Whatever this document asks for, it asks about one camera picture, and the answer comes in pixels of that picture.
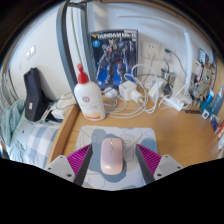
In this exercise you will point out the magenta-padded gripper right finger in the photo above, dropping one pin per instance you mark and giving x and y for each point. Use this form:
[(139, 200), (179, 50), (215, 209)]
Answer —
[(168, 166)]

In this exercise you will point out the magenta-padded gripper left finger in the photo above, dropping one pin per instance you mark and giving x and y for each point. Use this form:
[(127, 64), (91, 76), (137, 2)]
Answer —
[(60, 166)]

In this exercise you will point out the pink computer mouse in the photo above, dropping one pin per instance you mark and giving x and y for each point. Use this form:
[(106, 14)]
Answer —
[(111, 156)]

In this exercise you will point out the grey patterned mouse pad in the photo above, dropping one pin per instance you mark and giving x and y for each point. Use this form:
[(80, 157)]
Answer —
[(131, 133)]

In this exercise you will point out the blue plaid pillow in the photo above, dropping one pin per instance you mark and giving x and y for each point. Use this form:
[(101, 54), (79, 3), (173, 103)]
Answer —
[(41, 143)]

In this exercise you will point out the black ruler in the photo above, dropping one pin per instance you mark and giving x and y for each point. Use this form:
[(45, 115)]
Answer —
[(193, 111)]

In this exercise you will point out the white power strip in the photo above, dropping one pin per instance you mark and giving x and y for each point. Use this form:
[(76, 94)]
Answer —
[(177, 104)]

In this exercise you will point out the teal blanket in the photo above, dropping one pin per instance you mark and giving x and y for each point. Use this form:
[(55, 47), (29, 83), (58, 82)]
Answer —
[(11, 126)]

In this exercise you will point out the white lotion bottle red pump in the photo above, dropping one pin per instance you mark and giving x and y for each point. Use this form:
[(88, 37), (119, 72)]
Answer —
[(90, 100)]

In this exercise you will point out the black bag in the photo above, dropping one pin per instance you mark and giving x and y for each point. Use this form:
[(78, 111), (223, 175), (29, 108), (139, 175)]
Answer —
[(35, 96)]

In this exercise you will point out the white plug charger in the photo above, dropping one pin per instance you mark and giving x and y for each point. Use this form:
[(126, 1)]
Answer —
[(137, 97)]

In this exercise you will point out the blue and white tube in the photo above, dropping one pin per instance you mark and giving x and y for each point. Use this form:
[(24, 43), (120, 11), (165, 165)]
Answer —
[(210, 97)]

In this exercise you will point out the white multiport charger block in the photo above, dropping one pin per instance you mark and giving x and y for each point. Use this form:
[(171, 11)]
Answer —
[(127, 90)]

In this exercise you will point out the small white charger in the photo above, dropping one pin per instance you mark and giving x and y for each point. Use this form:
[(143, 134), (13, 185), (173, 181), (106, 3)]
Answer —
[(110, 92)]

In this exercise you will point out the tree figure print box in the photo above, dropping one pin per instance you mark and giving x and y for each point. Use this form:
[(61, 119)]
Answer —
[(210, 71)]

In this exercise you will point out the blue robot model box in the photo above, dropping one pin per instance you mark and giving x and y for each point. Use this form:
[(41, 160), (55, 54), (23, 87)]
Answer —
[(115, 58)]

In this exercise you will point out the white wall socket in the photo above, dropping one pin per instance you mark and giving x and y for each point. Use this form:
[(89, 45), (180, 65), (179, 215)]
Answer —
[(151, 50)]

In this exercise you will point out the white light switch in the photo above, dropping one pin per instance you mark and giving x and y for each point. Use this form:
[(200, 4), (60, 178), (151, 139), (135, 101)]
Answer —
[(31, 52)]

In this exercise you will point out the grey metal desk frame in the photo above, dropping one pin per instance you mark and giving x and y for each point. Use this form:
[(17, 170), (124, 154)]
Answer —
[(64, 40)]

